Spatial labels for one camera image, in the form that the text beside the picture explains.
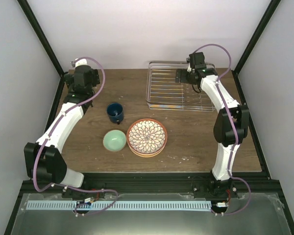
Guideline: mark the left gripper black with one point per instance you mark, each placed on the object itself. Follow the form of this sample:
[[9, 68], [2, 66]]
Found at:
[[69, 81]]

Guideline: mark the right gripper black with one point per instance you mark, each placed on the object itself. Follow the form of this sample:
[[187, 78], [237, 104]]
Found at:
[[183, 79]]

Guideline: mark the metal wire dish rack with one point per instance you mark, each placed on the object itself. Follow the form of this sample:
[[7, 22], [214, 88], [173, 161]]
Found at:
[[164, 93]]

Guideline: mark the dark blue mug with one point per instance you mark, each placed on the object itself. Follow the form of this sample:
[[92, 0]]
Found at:
[[115, 112]]

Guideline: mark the light green ceramic bowl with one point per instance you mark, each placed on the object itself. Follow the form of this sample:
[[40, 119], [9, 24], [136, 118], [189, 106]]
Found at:
[[114, 140]]

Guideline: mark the floral patterned orange-rim plate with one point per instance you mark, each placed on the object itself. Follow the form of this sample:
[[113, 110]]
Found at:
[[146, 135]]

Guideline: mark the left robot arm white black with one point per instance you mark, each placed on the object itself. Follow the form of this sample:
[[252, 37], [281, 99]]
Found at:
[[43, 158]]

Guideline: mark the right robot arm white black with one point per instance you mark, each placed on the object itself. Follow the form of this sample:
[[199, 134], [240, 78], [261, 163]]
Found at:
[[231, 126]]

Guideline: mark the orange plate at stack bottom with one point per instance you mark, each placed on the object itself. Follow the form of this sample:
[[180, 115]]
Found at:
[[146, 155]]

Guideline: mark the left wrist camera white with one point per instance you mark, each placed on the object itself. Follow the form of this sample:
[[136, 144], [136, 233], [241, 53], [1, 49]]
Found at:
[[78, 62]]

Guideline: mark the left black frame post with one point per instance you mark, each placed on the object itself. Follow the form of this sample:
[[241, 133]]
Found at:
[[40, 34]]

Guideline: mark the black frame post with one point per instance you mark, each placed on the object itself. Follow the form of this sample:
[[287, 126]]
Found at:
[[40, 34], [265, 19]]

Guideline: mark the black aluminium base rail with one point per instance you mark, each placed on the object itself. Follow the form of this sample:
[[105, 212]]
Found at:
[[200, 185]]

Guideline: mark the right black frame post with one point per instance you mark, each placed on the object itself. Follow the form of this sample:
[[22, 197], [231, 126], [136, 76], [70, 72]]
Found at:
[[265, 19]]

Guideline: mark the light blue slotted cable duct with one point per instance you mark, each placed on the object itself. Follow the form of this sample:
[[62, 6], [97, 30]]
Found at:
[[204, 206]]

